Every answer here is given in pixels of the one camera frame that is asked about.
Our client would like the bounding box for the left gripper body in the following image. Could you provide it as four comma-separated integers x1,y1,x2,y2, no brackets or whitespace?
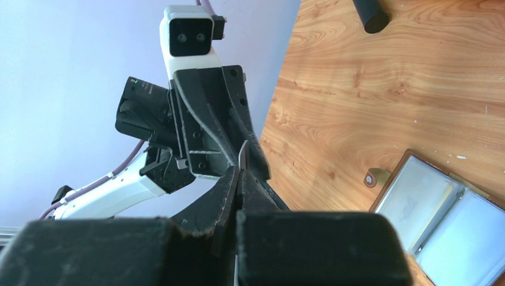
115,77,230,194

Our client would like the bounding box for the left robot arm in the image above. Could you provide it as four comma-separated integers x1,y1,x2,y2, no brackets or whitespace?
52,65,271,219

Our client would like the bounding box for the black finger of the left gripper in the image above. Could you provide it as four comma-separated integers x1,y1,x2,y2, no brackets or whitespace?
173,69,238,170

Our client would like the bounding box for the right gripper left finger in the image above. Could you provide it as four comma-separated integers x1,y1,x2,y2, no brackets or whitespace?
1,166,240,285

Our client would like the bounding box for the silver VIP card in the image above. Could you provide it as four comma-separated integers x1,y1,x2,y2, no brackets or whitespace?
238,140,249,170

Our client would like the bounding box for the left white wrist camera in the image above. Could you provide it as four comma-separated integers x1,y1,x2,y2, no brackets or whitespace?
159,1,227,80

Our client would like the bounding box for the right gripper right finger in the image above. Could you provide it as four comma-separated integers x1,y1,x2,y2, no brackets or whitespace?
236,170,413,285

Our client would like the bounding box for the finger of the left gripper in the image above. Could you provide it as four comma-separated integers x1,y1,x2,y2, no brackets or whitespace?
222,65,271,181

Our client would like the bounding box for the black microphone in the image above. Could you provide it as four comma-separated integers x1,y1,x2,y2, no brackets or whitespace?
352,0,391,34

